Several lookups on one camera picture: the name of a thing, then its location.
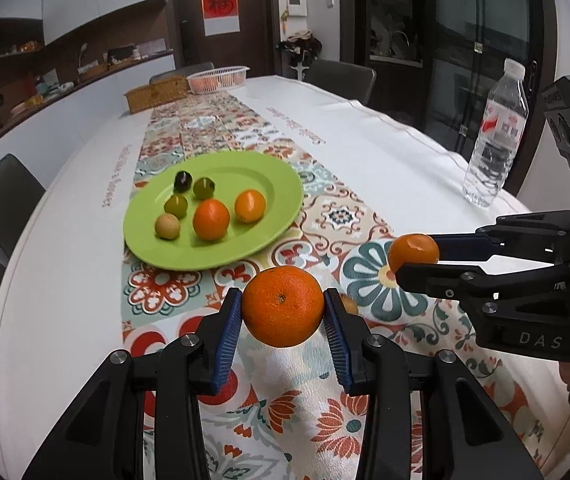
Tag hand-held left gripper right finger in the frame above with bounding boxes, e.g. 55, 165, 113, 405
322, 287, 546, 480

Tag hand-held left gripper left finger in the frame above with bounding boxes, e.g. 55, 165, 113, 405
22, 287, 245, 480

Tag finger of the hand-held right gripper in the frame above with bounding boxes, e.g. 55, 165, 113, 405
395, 260, 570, 312
434, 211, 570, 264

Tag small orange tangerine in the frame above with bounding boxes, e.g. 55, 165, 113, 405
387, 233, 440, 286
234, 189, 267, 224

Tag large orange tangerine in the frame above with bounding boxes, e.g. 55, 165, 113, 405
241, 266, 325, 347
193, 199, 231, 241

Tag green plate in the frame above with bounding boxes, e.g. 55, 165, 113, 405
123, 151, 304, 271

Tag clear plastic water bottle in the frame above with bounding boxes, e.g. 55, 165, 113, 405
462, 58, 530, 209

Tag patterned table runner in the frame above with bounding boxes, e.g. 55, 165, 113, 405
120, 85, 570, 480

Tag glass sliding door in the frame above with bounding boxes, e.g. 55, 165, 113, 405
352, 0, 566, 196

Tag wooden box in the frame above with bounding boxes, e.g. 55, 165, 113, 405
124, 76, 189, 114

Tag pink plastic basket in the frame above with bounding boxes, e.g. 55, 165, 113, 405
186, 65, 249, 95

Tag dark bag with cloth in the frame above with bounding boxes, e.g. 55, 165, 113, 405
279, 31, 323, 58

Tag white counter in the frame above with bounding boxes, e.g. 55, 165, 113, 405
0, 50, 176, 171

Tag dark wooden door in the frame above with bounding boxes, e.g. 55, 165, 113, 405
167, 0, 276, 78

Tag red and white door poster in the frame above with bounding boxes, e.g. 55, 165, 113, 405
200, 0, 242, 37

